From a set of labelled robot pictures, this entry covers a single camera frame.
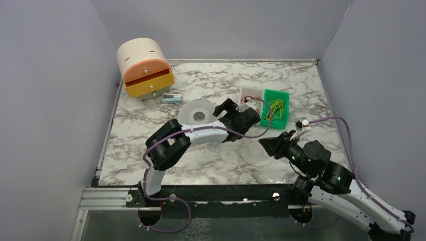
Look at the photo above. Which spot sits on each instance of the grey perforated cable spool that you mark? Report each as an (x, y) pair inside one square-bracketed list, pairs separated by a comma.
[(197, 112)]

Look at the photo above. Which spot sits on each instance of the translucent white plastic bin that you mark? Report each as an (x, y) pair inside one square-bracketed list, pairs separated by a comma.
[(252, 92)]

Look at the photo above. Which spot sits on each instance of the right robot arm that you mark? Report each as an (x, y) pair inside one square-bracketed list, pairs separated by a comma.
[(334, 187)]

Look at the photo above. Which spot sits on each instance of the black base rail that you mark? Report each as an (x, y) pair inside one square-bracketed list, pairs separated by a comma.
[(197, 201)]

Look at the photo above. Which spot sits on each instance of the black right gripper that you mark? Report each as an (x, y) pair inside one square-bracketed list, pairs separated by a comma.
[(284, 146)]

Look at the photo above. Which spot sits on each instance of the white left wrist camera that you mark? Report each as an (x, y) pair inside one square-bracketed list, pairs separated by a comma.
[(247, 102)]

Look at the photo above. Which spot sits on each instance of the light blue stapler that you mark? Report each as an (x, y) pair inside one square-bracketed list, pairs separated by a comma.
[(169, 98)]

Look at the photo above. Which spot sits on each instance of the beige and orange drawer cabinet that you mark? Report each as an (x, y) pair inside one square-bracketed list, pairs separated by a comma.
[(145, 72)]

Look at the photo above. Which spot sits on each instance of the green plastic bin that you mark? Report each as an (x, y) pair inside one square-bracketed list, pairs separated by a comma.
[(279, 102)]

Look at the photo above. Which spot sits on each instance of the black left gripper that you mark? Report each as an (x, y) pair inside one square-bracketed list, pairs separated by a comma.
[(233, 111)]

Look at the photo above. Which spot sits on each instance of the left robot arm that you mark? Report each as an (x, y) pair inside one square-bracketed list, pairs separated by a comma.
[(169, 143)]

